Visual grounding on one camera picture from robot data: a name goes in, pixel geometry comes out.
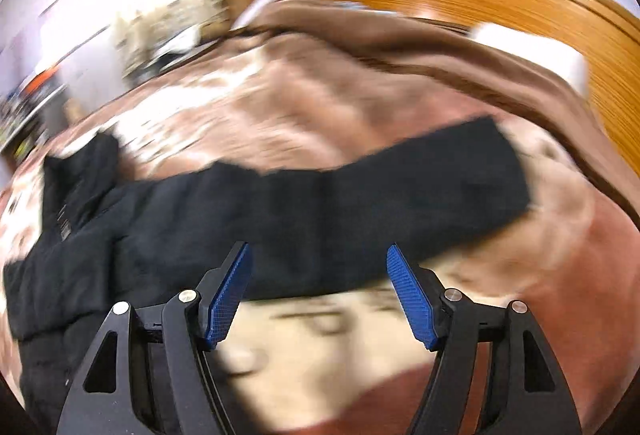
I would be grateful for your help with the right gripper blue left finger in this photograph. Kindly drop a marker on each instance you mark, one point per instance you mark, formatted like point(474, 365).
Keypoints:
point(221, 290)

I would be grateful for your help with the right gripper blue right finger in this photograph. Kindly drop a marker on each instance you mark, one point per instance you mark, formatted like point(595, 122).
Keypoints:
point(420, 295)

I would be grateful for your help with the black padded jacket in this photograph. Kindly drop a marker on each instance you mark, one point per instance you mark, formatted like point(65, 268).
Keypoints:
point(105, 240)

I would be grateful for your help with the brown patterned plush blanket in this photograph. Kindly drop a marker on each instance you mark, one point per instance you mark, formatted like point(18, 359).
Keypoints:
point(315, 86)

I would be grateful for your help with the cluttered grey shelf desk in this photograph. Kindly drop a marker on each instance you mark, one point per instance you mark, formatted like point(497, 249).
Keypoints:
point(31, 115)

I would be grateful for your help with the white pillow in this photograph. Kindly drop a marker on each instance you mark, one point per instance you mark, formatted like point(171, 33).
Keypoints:
point(556, 56)

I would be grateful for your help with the wooden headboard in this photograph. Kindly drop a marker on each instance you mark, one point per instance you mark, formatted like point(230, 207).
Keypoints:
point(602, 30)

